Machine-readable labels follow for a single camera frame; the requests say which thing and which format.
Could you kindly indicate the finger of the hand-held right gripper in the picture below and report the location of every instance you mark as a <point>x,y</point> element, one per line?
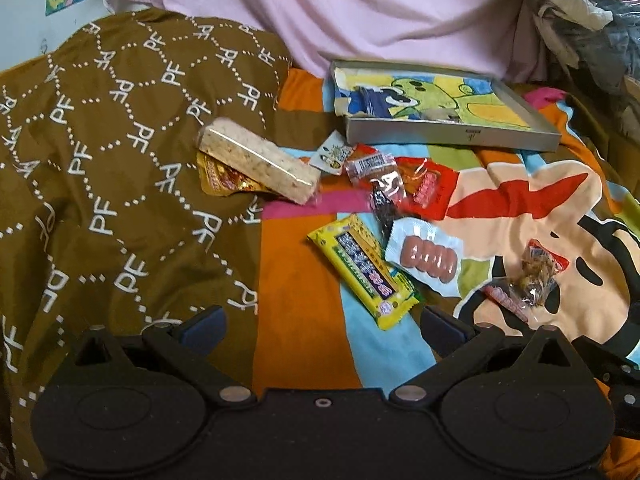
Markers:
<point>617,377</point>

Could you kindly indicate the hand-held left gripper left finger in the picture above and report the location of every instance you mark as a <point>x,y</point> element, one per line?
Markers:
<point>202,332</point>

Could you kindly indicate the clear dried snack packet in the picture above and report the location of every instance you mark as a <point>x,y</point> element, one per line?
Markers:
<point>537,272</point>

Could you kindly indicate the small pink-red packet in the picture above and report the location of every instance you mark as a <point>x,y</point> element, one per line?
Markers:
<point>502,300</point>

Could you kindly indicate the dark snack packet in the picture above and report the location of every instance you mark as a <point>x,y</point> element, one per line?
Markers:
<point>384,205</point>

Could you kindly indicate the rice cracker bar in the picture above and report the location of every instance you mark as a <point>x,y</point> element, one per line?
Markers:
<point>260,162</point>

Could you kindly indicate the colourful cartoon bed sheet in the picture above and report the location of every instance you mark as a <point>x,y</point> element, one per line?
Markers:
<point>295,285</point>

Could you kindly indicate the pink cloth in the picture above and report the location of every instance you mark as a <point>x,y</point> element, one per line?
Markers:
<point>325,5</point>

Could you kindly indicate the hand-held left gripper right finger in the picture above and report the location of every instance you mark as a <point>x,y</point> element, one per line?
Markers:
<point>437,327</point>

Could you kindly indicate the gold snack packet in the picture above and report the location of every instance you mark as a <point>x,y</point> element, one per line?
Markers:
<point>220,180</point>

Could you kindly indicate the brown printed blanket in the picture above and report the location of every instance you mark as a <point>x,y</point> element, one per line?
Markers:
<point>115,185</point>

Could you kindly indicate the white cartoon snack packet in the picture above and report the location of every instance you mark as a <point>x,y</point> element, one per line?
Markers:
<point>330,155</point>

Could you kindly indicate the red snack packet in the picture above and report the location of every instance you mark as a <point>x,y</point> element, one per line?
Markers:
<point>435,187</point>

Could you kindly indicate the grey cartoon-print box lid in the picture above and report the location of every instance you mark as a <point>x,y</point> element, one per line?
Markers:
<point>435,132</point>

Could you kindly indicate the yellow snack packet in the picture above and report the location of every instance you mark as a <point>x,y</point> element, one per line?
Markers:
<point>360,265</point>

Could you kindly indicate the white sausage packet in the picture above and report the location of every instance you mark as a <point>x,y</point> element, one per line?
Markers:
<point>425,255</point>

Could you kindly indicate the plastic bag of clothes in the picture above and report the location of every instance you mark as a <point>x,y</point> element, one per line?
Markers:
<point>590,15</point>

